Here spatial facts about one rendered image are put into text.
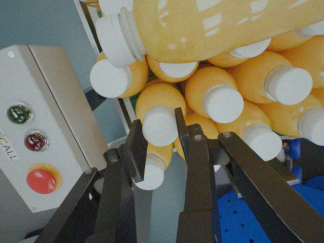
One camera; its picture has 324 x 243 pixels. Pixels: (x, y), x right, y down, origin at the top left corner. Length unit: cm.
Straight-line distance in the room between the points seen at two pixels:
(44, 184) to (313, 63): 35
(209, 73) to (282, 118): 12
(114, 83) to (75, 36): 121
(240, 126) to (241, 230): 21
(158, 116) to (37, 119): 14
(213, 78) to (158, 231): 192
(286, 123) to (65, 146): 28
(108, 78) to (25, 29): 137
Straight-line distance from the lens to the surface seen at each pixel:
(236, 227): 41
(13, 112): 25
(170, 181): 166
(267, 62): 26
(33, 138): 25
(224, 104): 21
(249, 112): 27
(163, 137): 20
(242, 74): 27
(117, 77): 20
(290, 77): 23
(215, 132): 27
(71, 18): 142
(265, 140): 25
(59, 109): 25
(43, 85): 25
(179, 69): 19
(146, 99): 23
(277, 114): 30
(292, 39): 27
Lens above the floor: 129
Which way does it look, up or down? 69 degrees down
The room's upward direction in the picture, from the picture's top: 180 degrees clockwise
